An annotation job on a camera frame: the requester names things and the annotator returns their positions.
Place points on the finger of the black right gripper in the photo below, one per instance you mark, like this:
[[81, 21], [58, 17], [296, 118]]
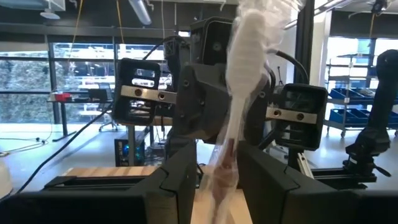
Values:
[[258, 118], [202, 102]]

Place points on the grey ceiling pipe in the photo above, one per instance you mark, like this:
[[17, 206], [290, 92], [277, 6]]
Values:
[[140, 12]]

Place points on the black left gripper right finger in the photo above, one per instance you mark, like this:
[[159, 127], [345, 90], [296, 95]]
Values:
[[267, 193]]

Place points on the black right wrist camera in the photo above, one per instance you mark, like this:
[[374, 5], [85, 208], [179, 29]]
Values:
[[214, 43]]

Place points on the cart with blue bins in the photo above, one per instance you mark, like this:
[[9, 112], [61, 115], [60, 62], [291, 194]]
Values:
[[348, 115]]

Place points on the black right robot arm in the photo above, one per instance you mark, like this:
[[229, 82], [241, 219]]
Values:
[[376, 124]]

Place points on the black computer tower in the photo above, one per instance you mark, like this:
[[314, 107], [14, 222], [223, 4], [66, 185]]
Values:
[[129, 152]]

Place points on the red box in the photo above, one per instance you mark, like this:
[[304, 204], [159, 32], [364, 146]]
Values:
[[60, 96]]

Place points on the yellow Lysol wipes canister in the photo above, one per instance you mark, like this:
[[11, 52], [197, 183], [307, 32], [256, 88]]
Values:
[[4, 180]]

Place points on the black office chair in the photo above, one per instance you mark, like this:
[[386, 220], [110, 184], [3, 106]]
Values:
[[104, 102]]

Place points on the black office desk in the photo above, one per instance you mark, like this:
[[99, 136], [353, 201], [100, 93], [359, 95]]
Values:
[[63, 115]]

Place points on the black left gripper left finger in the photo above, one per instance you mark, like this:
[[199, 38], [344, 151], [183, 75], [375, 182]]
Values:
[[174, 189]]

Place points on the silver aluminium post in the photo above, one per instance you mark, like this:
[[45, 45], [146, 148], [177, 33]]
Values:
[[304, 165]]

